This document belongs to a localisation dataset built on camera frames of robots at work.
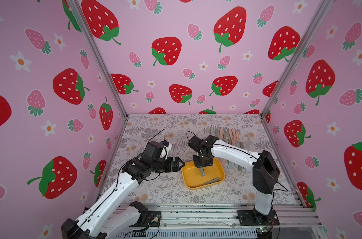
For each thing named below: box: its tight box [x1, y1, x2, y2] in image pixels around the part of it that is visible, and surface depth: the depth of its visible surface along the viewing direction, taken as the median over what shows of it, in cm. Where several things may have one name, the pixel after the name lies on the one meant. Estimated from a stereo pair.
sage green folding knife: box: [199, 166, 206, 177], surface depth 85 cm
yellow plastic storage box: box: [181, 156, 226, 190], surface depth 87 cm
